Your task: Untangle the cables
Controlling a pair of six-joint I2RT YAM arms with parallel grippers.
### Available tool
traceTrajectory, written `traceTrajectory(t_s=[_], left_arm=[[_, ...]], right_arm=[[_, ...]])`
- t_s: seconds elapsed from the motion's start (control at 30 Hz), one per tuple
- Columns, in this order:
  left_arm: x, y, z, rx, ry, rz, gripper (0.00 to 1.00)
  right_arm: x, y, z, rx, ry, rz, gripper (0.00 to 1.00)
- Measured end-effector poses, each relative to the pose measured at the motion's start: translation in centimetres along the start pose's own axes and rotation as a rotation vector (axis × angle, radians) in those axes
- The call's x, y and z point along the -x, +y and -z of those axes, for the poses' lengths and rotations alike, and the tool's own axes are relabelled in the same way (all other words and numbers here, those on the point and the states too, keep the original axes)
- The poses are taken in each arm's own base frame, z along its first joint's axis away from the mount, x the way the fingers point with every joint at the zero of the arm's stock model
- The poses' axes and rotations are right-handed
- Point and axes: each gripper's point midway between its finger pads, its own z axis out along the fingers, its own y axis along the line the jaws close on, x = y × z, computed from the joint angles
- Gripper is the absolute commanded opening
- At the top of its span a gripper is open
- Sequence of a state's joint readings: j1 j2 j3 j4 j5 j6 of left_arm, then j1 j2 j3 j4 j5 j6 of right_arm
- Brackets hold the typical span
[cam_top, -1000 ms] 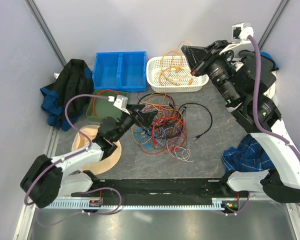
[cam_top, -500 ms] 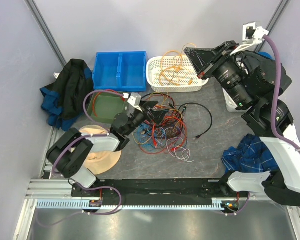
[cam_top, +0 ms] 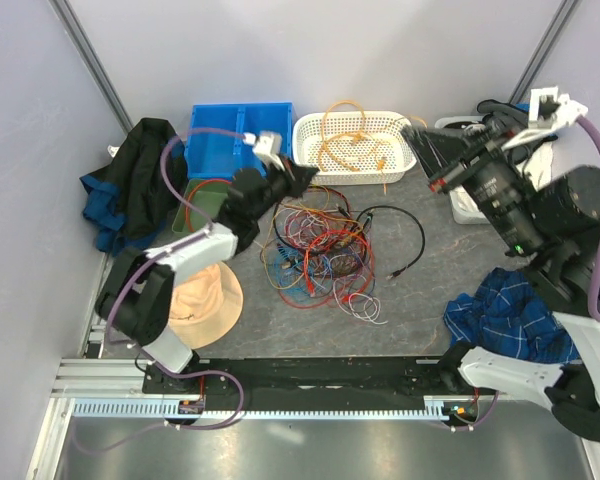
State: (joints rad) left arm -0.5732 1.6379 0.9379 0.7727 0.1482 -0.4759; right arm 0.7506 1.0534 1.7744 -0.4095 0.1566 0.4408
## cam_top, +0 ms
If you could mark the grey laundry bin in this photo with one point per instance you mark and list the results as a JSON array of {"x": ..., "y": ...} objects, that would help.
[{"x": 464, "y": 209}]

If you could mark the white perforated plastic basket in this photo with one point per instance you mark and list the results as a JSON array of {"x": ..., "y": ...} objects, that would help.
[{"x": 353, "y": 148}]

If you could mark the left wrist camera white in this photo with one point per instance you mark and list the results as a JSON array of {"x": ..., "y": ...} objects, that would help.
[{"x": 265, "y": 146}]

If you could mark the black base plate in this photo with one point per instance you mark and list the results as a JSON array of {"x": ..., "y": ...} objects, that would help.
[{"x": 409, "y": 376}]

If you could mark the black and blue jacket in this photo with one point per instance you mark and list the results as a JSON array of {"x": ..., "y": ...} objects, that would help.
[{"x": 128, "y": 201}]

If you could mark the blue divided plastic bin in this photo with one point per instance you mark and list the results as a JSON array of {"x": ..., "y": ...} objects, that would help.
[{"x": 211, "y": 155}]

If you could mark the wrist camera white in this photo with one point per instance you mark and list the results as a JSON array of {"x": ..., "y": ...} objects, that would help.
[
  {"x": 265, "y": 146},
  {"x": 549, "y": 111}
]

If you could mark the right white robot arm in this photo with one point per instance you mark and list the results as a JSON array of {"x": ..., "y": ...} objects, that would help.
[{"x": 557, "y": 228}]

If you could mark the white cloth in bin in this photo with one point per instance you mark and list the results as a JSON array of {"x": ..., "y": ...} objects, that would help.
[{"x": 538, "y": 168}]

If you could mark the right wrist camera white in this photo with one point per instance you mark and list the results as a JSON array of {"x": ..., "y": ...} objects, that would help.
[{"x": 549, "y": 111}]

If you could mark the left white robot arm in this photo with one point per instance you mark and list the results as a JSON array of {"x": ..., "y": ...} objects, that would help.
[{"x": 136, "y": 296}]

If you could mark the blue plaid shirt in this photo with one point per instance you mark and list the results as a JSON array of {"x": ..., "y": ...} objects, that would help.
[{"x": 506, "y": 316}]

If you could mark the grey slotted cable duct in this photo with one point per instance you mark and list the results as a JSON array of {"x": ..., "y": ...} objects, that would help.
[{"x": 174, "y": 409}]

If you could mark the beige bucket hat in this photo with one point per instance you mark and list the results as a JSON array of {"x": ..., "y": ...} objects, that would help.
[{"x": 206, "y": 306}]

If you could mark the green plastic tray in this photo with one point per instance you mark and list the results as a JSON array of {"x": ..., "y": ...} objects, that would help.
[{"x": 207, "y": 197}]

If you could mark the dark grey cloth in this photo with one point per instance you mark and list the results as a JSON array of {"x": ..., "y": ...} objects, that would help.
[{"x": 503, "y": 111}]

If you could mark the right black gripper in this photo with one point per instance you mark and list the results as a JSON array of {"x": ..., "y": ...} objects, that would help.
[{"x": 436, "y": 148}]

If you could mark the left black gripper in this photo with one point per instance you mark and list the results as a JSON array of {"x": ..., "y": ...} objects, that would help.
[{"x": 298, "y": 177}]

